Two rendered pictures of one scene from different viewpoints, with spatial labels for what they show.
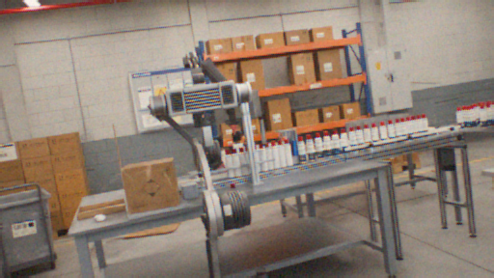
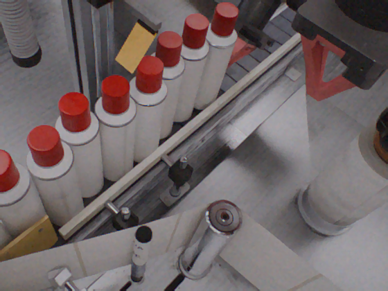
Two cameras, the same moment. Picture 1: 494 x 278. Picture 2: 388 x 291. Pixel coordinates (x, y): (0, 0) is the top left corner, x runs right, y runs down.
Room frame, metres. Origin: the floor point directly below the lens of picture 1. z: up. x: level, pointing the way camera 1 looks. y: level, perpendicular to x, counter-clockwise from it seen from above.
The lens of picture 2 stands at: (3.33, -0.19, 1.42)
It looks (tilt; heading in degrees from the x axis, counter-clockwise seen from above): 57 degrees down; 141
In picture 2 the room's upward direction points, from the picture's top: 11 degrees clockwise
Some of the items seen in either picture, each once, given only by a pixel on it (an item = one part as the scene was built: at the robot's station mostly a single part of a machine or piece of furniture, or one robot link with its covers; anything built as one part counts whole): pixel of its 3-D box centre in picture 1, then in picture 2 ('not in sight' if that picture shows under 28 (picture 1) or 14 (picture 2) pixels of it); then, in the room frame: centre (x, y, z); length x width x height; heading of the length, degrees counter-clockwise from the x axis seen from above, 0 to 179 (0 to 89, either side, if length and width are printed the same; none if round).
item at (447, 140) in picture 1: (408, 190); not in sight; (3.45, -1.31, 0.47); 1.17 x 0.38 x 0.94; 107
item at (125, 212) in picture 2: not in sight; (118, 217); (3.15, -0.11, 0.89); 0.06 x 0.03 x 0.12; 17
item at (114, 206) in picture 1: (101, 208); not in sight; (2.74, 0.99, 0.85); 0.30 x 0.26 x 0.04; 107
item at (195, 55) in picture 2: (235, 162); (186, 73); (3.02, 0.07, 0.98); 0.05 x 0.05 x 0.20
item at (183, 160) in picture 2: not in sight; (179, 176); (3.13, 0.01, 0.89); 0.03 x 0.03 x 0.12; 17
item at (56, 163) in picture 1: (46, 186); not in sight; (5.89, 2.85, 0.70); 1.20 x 0.82 x 1.39; 107
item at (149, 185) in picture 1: (151, 184); not in sight; (2.56, 0.59, 0.99); 0.30 x 0.24 x 0.27; 97
